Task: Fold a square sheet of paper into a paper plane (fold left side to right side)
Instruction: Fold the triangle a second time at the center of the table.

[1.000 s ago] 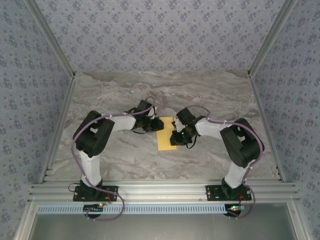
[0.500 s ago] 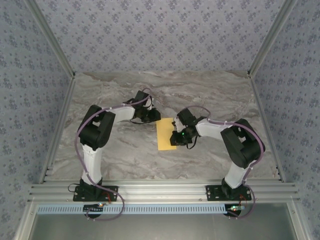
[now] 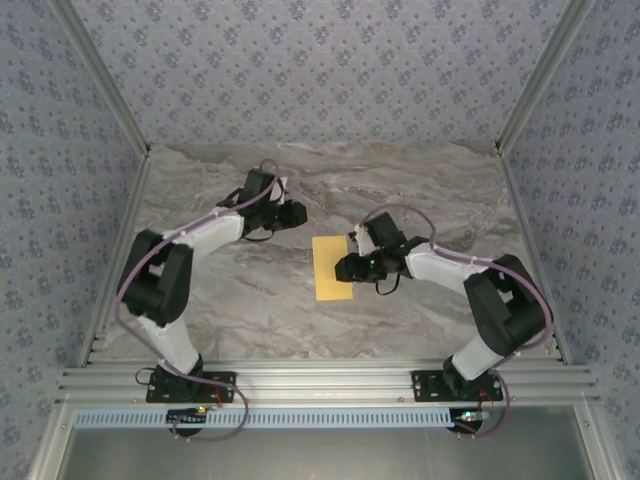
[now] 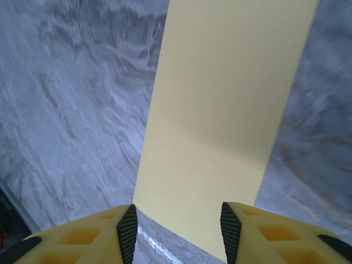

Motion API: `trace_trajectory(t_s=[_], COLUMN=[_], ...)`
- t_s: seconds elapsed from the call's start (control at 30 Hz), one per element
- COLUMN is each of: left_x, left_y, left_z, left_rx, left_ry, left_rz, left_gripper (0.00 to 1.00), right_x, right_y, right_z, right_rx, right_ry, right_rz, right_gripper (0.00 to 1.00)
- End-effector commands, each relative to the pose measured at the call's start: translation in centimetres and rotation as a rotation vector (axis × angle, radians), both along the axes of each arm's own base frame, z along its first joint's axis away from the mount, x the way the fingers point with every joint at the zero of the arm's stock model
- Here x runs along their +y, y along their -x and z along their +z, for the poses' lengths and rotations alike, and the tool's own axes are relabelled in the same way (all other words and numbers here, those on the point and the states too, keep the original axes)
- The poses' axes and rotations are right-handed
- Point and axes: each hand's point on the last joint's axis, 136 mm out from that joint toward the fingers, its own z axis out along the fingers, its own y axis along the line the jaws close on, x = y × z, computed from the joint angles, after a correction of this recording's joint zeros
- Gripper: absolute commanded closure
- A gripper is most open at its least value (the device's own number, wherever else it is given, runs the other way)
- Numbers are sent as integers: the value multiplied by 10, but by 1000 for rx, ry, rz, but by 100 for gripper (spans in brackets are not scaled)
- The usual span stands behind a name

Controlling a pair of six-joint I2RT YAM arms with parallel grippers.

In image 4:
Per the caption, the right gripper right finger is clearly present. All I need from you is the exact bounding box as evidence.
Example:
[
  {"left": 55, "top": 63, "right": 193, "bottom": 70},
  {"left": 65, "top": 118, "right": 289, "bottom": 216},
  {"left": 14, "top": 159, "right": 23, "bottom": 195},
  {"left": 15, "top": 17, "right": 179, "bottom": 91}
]
[{"left": 221, "top": 202, "right": 352, "bottom": 264}]

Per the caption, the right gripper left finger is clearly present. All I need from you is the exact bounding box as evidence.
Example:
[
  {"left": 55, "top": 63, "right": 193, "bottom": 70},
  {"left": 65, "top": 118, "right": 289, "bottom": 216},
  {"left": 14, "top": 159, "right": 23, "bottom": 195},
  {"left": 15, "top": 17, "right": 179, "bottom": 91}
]
[{"left": 0, "top": 203, "right": 138, "bottom": 264}]

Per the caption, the yellow paper sheet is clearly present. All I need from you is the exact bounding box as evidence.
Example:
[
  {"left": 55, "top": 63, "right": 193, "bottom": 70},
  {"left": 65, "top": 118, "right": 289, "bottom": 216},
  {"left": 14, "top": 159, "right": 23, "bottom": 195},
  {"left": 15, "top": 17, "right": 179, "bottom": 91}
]
[{"left": 133, "top": 0, "right": 321, "bottom": 262}]

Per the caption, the aluminium cross rail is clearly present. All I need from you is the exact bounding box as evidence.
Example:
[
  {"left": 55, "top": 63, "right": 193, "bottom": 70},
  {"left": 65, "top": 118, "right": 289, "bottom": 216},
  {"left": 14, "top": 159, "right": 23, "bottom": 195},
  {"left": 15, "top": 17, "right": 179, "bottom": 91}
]
[{"left": 0, "top": 178, "right": 42, "bottom": 236}]

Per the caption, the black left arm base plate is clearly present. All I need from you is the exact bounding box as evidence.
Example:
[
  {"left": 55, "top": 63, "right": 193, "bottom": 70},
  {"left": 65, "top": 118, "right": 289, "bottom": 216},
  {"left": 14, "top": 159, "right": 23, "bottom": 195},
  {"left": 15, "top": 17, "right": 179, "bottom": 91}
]
[{"left": 0, "top": 189, "right": 32, "bottom": 250}]

